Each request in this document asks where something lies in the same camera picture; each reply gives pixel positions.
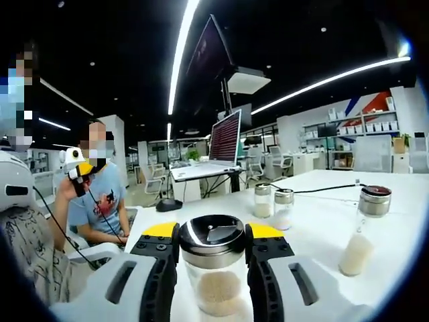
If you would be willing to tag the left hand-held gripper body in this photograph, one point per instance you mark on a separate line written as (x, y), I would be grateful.
(73, 156)

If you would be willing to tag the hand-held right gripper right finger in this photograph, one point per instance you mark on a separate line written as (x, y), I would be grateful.
(328, 295)

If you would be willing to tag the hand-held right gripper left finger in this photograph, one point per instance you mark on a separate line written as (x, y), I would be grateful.
(100, 292)

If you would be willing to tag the glass seasoning bottle beige contents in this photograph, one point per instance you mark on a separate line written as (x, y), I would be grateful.
(211, 234)

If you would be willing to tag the person's left hand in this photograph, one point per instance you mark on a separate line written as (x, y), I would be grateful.
(67, 192)

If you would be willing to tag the short ceiling light strip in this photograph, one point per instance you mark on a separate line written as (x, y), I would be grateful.
(53, 123)

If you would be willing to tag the white chest device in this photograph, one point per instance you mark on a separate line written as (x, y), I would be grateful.
(16, 177)

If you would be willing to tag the patterned grey shirt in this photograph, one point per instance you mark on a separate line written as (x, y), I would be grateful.
(30, 251)

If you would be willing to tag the black computer mouse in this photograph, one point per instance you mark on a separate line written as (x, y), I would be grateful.
(169, 205)

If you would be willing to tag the white laptop desk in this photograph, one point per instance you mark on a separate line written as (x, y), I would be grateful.
(186, 191)

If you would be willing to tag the small leafy plant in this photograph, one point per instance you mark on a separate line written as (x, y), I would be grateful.
(192, 155)

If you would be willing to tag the white ceiling light strip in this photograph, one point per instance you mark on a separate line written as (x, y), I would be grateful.
(335, 78)
(177, 67)

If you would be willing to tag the silver laptop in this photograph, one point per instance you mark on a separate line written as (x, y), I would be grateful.
(226, 137)

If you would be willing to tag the grey office chair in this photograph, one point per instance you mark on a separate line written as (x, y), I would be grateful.
(373, 154)

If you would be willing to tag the white mesh office chair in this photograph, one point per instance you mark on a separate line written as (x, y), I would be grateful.
(276, 156)

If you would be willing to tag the black desktop monitor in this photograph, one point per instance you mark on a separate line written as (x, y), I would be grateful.
(326, 130)

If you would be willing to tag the brown cardboard box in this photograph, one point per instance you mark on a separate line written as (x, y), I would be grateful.
(399, 146)

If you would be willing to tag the hanging dark monitor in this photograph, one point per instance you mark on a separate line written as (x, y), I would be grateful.
(209, 53)

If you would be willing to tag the small dark monitor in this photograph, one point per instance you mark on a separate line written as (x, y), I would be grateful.
(246, 115)

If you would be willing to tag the white shelf with storage boxes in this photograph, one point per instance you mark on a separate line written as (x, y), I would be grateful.
(368, 127)

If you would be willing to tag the white ceiling air unit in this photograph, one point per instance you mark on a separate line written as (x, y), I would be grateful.
(248, 82)

